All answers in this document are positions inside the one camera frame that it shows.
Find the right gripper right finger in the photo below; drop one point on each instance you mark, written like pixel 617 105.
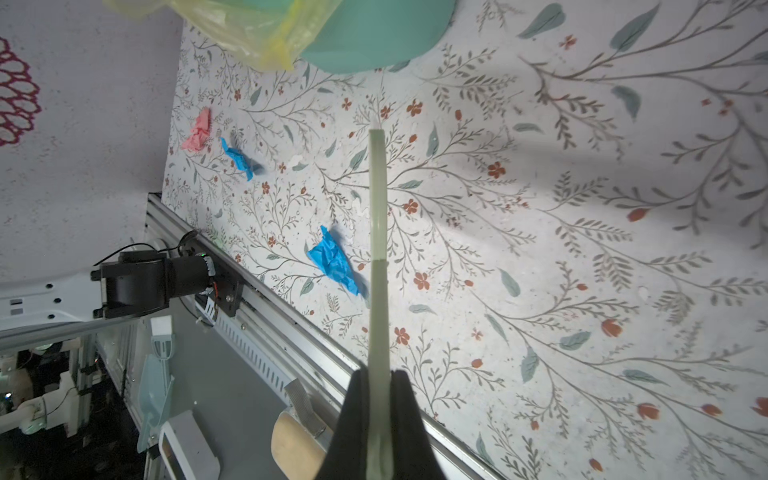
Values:
pixel 413 454

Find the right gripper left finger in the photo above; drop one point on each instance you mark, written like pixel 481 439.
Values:
pixel 346 458

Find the pink paper scrap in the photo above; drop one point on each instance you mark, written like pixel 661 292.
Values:
pixel 199 133

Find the blue paper scrap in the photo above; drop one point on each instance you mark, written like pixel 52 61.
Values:
pixel 241 162
pixel 330 259

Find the green bin with bag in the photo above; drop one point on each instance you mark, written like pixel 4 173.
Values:
pixel 338 37

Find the light green hand brush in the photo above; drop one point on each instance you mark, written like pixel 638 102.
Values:
pixel 380 458

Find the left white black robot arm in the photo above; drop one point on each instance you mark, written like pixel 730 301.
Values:
pixel 135 281

